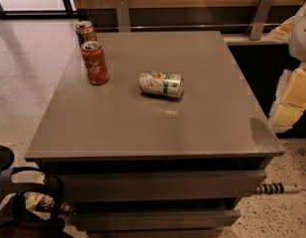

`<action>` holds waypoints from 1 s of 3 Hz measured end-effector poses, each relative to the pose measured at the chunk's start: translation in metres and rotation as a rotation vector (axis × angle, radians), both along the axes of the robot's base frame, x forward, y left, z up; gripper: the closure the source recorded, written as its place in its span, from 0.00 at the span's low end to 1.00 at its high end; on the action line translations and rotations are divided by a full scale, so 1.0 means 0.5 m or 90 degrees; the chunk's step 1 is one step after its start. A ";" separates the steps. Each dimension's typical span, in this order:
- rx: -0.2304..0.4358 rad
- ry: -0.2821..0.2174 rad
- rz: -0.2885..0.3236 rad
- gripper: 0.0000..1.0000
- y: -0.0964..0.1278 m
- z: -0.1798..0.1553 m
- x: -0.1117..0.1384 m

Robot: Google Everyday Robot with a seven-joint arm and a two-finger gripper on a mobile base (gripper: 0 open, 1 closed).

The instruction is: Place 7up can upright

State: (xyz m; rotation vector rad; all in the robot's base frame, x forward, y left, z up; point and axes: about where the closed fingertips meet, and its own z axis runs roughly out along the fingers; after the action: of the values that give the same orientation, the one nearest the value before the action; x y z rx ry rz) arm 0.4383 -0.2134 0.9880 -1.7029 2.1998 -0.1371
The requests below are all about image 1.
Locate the brown soda can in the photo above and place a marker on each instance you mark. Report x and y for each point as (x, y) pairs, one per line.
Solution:
(85, 32)

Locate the lower grey drawer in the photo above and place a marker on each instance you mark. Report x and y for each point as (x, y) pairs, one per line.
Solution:
(154, 220)

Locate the upper grey drawer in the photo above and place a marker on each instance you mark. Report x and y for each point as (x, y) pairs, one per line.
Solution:
(160, 186)

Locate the left metal bracket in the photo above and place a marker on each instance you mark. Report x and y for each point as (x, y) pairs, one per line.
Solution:
(123, 15)

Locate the red coca-cola can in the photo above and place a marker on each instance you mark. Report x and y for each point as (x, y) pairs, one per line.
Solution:
(95, 64)

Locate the striped black white stick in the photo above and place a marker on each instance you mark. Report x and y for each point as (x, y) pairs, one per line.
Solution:
(278, 188)

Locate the metal bracket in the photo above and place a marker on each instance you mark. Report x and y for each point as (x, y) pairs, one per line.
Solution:
(256, 26)
(123, 15)

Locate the grey metal shelf rail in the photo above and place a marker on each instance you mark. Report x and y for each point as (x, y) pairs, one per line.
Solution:
(244, 40)

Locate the grey drawer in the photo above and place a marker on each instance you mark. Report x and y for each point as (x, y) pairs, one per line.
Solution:
(154, 220)
(160, 186)

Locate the right metal bracket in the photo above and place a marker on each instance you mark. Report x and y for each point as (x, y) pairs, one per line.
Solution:
(256, 26)

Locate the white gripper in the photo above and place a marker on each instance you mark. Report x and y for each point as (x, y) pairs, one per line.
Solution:
(301, 34)

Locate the black bag with straps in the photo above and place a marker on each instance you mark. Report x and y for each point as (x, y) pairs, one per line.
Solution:
(15, 220)

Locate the white green 7up can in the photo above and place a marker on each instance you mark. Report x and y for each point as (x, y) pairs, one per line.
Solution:
(160, 83)

